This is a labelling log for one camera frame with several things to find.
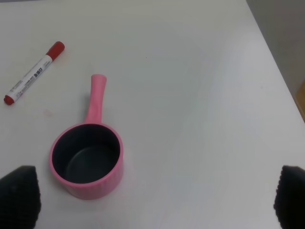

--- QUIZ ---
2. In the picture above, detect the red whiteboard marker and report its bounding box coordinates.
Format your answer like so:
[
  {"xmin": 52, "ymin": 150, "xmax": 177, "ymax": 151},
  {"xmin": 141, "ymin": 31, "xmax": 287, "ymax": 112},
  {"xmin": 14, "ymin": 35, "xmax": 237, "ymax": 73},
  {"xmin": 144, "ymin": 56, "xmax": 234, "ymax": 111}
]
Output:
[{"xmin": 4, "ymin": 41, "xmax": 65, "ymax": 105}]

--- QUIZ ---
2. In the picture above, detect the pink toy saucepan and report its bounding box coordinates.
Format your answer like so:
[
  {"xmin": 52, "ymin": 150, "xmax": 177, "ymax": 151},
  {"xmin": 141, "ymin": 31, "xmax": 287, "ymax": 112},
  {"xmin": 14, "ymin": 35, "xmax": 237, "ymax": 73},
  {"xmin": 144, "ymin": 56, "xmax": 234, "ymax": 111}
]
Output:
[{"xmin": 49, "ymin": 74, "xmax": 123, "ymax": 199}]

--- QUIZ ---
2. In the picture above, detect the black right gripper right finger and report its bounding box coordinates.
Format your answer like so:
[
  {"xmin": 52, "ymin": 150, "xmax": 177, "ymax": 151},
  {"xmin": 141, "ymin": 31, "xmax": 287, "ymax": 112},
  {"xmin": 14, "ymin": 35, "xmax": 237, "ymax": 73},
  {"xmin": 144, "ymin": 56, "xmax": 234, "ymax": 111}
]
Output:
[{"xmin": 274, "ymin": 166, "xmax": 305, "ymax": 229}]

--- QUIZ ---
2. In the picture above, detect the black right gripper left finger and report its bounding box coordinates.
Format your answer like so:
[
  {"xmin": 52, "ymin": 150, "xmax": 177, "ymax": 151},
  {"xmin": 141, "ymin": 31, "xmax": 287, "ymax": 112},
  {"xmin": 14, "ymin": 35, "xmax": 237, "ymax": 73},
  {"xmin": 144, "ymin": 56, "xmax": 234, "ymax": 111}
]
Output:
[{"xmin": 0, "ymin": 166, "xmax": 41, "ymax": 229}]

